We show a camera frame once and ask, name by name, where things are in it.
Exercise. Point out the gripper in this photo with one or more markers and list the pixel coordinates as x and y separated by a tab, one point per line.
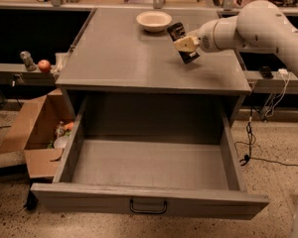
206	37

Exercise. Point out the black rxbar chocolate wrapper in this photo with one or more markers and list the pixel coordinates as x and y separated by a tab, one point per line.
176	32

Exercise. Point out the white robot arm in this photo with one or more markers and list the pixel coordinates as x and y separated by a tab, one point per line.
260	26

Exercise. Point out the grey cabinet counter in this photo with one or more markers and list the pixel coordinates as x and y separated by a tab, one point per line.
115	54

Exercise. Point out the grey open top drawer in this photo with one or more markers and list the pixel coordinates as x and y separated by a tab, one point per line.
151	147

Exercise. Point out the white ceramic bowl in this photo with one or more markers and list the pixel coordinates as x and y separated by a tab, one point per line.
153	21

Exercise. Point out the black device on ledge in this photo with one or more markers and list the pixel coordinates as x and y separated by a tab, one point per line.
265	72

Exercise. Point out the white power adapter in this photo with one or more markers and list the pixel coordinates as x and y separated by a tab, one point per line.
282	71

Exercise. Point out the grey side ledge right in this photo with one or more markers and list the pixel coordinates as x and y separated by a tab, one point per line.
274	85

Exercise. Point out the grey side ledge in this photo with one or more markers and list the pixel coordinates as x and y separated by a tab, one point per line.
16	73
274	85

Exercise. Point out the red apple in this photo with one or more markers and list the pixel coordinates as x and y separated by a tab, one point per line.
44	65

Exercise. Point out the orange fruit in box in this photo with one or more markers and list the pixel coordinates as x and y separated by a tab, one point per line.
69	126

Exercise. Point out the brown cardboard box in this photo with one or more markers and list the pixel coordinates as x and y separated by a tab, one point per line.
38	125

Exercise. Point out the grey side ledge left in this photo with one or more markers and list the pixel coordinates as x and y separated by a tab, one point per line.
16	73

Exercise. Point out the black drawer handle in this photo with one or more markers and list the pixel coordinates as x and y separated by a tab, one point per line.
148	207

